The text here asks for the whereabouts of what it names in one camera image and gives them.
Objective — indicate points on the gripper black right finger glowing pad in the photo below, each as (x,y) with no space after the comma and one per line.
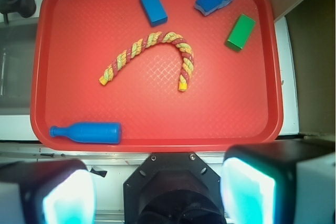
(288,181)

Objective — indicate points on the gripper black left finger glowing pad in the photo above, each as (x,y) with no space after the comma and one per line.
(47,192)

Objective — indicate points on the blue plastic bottle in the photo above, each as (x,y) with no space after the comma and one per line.
(90,132)

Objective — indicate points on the red plastic tray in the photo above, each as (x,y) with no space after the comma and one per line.
(175,87)

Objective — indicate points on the green rectangular block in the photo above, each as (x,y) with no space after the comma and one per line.
(240,33)

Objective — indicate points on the black clamp knob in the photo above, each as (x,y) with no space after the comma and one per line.
(25,8)

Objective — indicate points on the blue rectangular block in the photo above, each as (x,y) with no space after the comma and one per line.
(155,12)

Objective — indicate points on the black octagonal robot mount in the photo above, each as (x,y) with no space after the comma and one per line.
(173,188)

